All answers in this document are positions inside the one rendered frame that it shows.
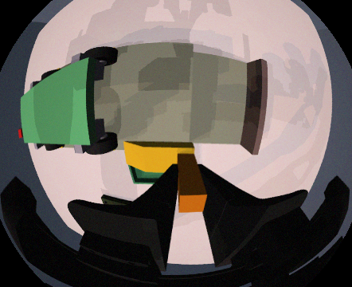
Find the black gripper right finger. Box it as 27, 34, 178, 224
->
198, 163, 309, 268

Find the green tray floor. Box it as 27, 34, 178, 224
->
135, 168, 164, 179

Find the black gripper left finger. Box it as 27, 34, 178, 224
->
68, 163, 179, 271

